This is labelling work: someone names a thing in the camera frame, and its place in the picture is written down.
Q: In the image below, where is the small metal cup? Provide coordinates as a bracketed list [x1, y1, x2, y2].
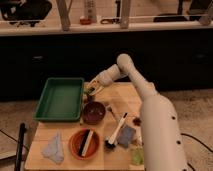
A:
[85, 92, 95, 102]

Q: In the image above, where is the black and white brush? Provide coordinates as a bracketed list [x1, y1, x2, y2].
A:
[105, 114, 127, 149]

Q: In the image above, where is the red object on shelf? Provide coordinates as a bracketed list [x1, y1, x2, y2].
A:
[79, 16, 92, 25]

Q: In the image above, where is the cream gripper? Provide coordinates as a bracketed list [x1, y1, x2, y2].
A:
[85, 77, 102, 96]

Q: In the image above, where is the green pepper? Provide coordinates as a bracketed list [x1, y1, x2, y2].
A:
[87, 87, 95, 94]

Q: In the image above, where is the light blue cloth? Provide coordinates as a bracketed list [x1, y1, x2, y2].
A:
[41, 133, 64, 164]

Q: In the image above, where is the metal fork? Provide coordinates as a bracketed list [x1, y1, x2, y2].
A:
[106, 105, 119, 123]

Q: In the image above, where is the black floor cable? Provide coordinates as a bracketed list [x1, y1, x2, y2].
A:
[180, 133, 213, 171]

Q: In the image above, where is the black pole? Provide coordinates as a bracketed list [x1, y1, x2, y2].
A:
[14, 123, 26, 171]

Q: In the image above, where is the blue sponge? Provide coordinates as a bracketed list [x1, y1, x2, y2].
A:
[117, 125, 136, 148]

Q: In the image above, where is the dark red bowl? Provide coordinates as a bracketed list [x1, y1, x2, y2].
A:
[82, 101, 106, 125]

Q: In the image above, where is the black and cream block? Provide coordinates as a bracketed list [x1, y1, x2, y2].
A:
[78, 129, 93, 157]

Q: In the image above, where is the black office chair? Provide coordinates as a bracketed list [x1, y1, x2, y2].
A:
[0, 0, 52, 27]

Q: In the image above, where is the green plastic tray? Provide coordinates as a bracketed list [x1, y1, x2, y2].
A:
[34, 78, 84, 122]

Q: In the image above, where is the red grapes bunch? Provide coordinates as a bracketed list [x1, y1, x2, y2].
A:
[133, 117, 141, 126]

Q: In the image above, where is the orange plate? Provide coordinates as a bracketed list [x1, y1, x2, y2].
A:
[68, 129, 100, 160]

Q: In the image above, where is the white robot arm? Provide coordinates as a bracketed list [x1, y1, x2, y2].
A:
[86, 53, 188, 171]

